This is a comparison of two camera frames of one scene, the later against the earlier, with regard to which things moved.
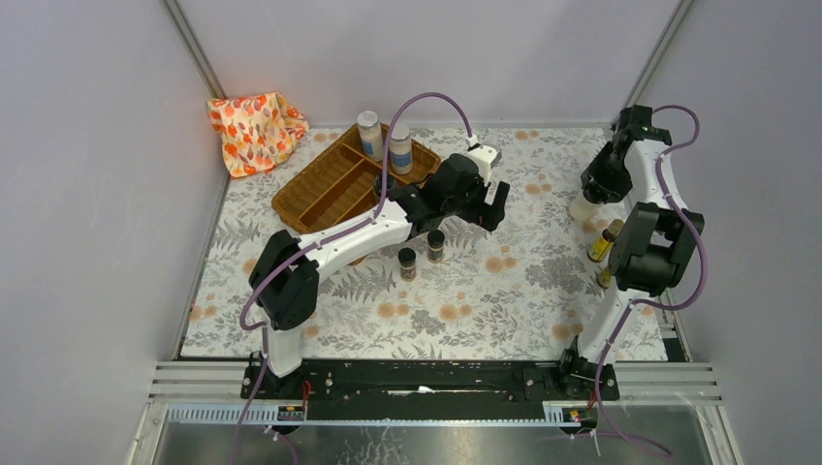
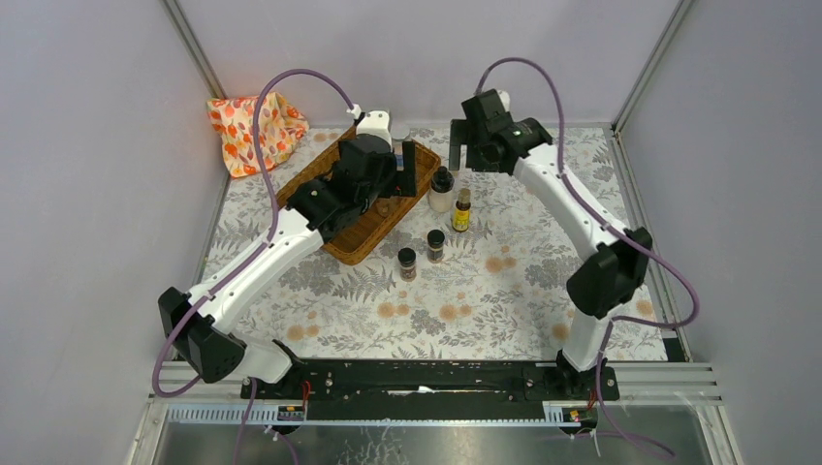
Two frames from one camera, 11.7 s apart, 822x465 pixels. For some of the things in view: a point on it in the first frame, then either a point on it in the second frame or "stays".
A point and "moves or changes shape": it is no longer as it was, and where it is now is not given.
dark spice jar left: (407, 259) stays
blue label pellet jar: (400, 149) stays
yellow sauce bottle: (602, 246) moves or changes shape
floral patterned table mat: (447, 290) stays
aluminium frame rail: (194, 49) stays
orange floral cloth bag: (258, 132) stays
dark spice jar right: (435, 242) stays
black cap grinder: (586, 206) moves or changes shape
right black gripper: (616, 189) -> (460, 135)
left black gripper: (476, 184) -> (398, 183)
